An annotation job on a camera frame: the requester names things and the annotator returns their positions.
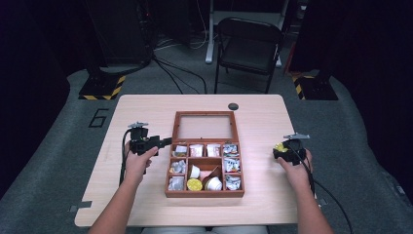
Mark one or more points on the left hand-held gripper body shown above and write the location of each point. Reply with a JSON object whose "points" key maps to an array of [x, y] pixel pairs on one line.
{"points": [[141, 143]]}

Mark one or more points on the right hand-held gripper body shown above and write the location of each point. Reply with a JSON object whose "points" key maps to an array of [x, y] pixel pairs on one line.
{"points": [[293, 152]]}

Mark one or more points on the yellow lid coffee capsule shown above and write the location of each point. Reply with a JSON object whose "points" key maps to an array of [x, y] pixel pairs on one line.
{"points": [[281, 148], [194, 184]]}

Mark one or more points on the brown wooden box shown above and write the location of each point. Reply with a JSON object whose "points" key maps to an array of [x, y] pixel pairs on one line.
{"points": [[205, 193]]}

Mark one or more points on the person's right hand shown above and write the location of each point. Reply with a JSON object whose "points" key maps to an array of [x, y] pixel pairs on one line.
{"points": [[297, 174]]}

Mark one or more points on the person's left hand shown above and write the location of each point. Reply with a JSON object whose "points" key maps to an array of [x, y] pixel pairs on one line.
{"points": [[138, 164]]}

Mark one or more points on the silver yellow foil packet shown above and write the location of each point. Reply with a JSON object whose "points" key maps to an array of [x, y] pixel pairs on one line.
{"points": [[180, 150]]}

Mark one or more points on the red white packet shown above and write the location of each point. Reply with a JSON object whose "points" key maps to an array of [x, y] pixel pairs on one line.
{"points": [[213, 150], [196, 150]]}

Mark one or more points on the white coffee capsule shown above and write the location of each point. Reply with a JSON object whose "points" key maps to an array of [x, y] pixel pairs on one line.
{"points": [[213, 184], [194, 171]]}

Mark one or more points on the blue white printed packet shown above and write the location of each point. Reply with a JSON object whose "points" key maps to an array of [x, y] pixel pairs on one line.
{"points": [[232, 165], [231, 150], [233, 182]]}

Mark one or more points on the brown pink packet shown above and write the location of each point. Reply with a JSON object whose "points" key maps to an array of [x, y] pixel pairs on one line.
{"points": [[209, 173]]}

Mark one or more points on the hazard striped stand base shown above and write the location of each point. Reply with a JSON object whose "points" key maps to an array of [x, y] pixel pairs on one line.
{"points": [[316, 88], [102, 87]]}

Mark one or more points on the black table grommet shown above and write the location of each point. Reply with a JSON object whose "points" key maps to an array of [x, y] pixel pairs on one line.
{"points": [[233, 106]]}

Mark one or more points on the grey tape piece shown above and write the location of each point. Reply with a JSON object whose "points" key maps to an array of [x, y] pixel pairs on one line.
{"points": [[80, 206]]}

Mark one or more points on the person's light pants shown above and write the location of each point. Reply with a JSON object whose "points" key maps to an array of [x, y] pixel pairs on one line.
{"points": [[204, 230]]}

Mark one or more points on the black folding chair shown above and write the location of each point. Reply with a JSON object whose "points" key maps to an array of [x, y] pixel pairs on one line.
{"points": [[248, 48]]}

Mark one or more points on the black equipment cabinet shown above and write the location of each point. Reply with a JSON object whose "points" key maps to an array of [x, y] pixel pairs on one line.
{"points": [[120, 32]]}

